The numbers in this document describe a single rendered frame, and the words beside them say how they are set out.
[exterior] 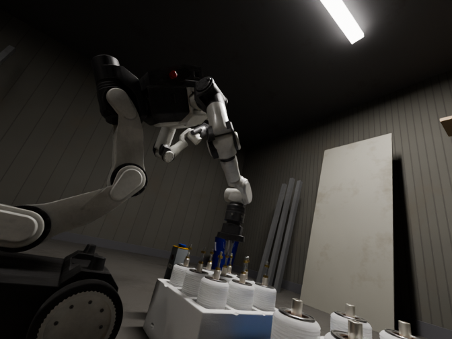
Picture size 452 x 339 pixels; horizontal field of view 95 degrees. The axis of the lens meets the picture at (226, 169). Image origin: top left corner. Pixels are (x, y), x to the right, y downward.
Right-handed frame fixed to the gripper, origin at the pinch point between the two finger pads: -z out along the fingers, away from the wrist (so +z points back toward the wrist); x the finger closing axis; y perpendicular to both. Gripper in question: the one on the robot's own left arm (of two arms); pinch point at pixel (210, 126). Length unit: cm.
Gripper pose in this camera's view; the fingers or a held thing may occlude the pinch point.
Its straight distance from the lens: 172.0
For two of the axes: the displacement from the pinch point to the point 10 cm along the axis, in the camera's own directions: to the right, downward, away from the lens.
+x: 8.5, 4.0, -3.4
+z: -5.1, 4.6, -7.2
